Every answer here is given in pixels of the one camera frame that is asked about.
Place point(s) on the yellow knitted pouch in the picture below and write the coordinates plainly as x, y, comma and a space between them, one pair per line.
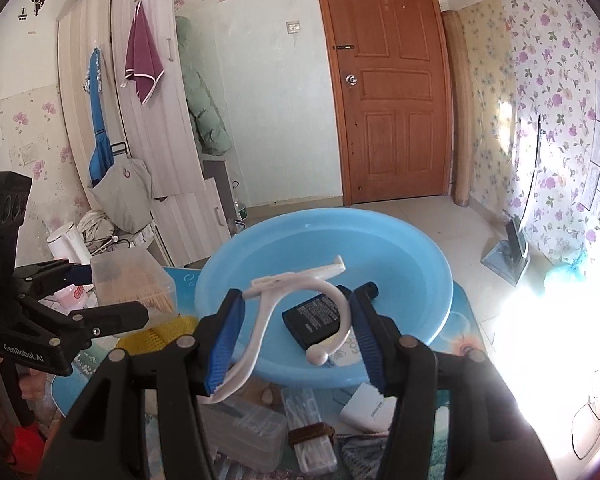
150, 337

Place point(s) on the brown wooden door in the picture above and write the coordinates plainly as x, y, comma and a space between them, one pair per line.
385, 110

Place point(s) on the clear toothpick box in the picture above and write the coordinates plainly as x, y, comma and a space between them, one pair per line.
130, 280

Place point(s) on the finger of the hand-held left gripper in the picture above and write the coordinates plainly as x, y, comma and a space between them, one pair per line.
80, 275
115, 317

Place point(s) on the white electric kettle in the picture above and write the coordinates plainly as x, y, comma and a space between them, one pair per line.
65, 242

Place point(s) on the landscape print desktop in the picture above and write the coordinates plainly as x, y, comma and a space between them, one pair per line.
460, 310

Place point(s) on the grey floor cleaner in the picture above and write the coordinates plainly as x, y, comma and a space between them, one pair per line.
510, 260

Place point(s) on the green bottle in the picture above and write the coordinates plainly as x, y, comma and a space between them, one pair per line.
239, 212

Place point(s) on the blue hanging cloth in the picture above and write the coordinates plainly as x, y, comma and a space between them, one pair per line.
97, 125

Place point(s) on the black battery pack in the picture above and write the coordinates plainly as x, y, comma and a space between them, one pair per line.
312, 320

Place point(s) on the clear cotton swab box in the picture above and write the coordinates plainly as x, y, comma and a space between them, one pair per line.
305, 402

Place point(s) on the blue plastic bag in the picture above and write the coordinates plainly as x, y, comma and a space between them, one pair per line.
562, 275

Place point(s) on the round metal door knob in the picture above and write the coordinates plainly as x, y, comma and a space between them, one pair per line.
351, 79

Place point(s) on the blue plastic basin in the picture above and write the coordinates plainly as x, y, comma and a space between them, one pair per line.
380, 255

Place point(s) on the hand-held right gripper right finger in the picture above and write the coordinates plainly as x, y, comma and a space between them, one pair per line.
370, 355

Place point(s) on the white light switch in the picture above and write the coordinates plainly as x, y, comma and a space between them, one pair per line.
293, 27

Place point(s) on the white power bank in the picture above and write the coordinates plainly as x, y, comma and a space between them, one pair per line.
365, 407

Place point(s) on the clear plastic case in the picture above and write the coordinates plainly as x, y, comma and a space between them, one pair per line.
250, 427

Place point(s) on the grey tote bag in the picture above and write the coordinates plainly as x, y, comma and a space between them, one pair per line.
125, 195

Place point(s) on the grey cabinet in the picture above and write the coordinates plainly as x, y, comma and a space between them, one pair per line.
220, 180

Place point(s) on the green quilted coat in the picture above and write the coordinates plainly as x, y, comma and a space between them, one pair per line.
200, 105

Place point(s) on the person's left hand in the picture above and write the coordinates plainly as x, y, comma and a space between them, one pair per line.
32, 385

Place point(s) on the pink cup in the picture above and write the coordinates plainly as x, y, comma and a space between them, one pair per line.
72, 297

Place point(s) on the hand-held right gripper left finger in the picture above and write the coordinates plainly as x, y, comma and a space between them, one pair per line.
227, 340

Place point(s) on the maroon towel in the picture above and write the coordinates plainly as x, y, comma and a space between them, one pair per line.
142, 55

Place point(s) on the white wooden wardrobe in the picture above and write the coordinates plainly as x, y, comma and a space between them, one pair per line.
150, 135

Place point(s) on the white plastic hook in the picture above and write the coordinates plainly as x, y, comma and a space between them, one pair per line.
300, 276

